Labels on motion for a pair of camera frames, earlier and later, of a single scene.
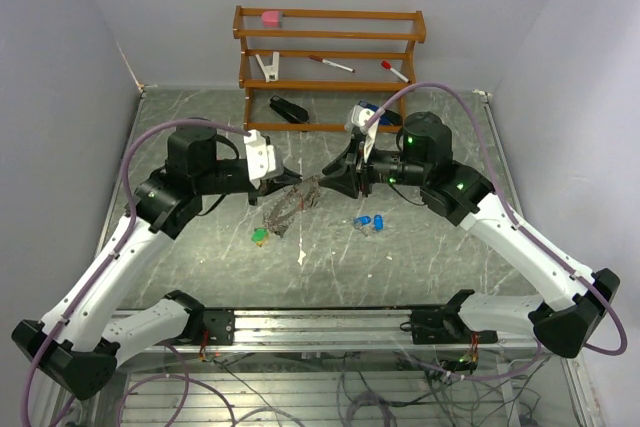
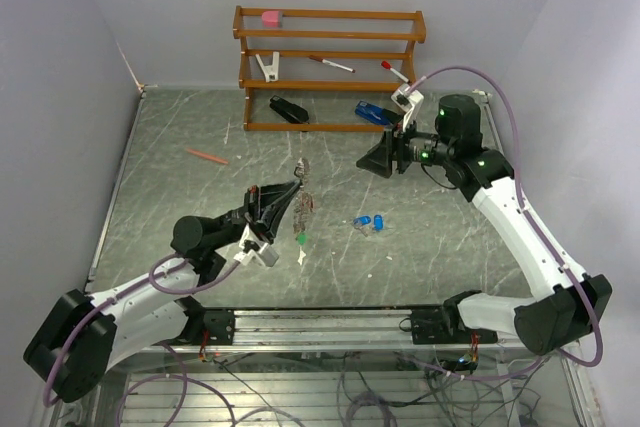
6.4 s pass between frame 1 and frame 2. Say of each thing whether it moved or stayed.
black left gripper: moved
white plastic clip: stayed
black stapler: stayed
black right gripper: moved
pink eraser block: stayed
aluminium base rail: stayed
